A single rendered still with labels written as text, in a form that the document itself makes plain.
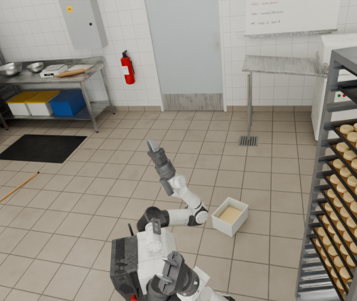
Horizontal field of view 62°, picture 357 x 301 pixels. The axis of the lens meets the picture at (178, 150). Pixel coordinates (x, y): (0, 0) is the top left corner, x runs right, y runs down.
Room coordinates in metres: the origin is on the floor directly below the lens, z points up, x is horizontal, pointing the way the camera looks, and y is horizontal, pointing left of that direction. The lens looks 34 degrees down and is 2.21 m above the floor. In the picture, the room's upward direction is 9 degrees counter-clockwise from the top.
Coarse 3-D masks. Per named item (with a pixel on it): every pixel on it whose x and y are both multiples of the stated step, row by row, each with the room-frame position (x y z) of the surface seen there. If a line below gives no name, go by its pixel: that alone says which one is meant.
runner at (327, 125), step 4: (340, 120) 1.08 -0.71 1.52; (344, 120) 1.08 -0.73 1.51; (348, 120) 1.08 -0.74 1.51; (352, 120) 1.08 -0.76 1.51; (356, 120) 1.08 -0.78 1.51; (324, 124) 1.09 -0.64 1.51; (328, 124) 1.08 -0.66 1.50; (332, 124) 1.08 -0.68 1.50; (336, 124) 1.08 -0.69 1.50; (340, 124) 1.08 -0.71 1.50; (344, 124) 1.08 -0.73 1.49; (348, 124) 1.08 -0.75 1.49; (324, 128) 1.08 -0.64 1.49; (328, 128) 1.07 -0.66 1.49
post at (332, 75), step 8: (328, 72) 1.11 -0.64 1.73; (336, 72) 1.09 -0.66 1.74; (328, 80) 1.10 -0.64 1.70; (336, 80) 1.09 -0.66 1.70; (328, 88) 1.09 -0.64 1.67; (328, 96) 1.09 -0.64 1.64; (328, 120) 1.09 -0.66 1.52; (320, 128) 1.11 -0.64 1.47; (320, 136) 1.10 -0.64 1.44; (320, 144) 1.09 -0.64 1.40; (320, 152) 1.09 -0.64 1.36; (320, 168) 1.09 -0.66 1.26; (312, 176) 1.11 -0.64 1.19; (312, 184) 1.10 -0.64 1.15; (312, 192) 1.09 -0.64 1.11; (312, 208) 1.09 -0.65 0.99; (304, 232) 1.11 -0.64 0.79; (304, 240) 1.09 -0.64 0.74; (296, 288) 1.10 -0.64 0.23; (296, 296) 1.09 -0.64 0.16
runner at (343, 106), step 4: (348, 100) 1.08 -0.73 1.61; (328, 104) 1.08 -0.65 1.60; (332, 104) 1.08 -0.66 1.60; (336, 104) 1.08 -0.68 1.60; (340, 104) 1.08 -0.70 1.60; (344, 104) 1.08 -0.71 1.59; (348, 104) 1.08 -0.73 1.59; (352, 104) 1.08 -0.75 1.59; (356, 104) 1.08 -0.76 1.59; (328, 108) 1.08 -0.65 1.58; (332, 108) 1.08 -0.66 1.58; (336, 108) 1.08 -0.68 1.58; (340, 108) 1.08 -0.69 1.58; (344, 108) 1.07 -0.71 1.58; (348, 108) 1.07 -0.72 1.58; (352, 108) 1.06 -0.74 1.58; (356, 108) 1.06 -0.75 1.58; (328, 112) 1.06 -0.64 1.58
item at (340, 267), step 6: (318, 228) 1.05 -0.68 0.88; (318, 234) 1.02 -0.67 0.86; (324, 234) 1.00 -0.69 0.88; (324, 240) 0.97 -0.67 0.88; (324, 246) 0.95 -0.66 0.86; (330, 246) 0.93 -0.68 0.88; (330, 252) 0.90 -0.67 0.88; (336, 252) 0.89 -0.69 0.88; (336, 258) 0.86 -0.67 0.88; (336, 264) 0.83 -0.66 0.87; (342, 264) 0.82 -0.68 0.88; (342, 270) 0.79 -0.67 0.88; (342, 276) 0.77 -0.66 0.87; (348, 276) 0.76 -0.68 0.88; (348, 288) 0.71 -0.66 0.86
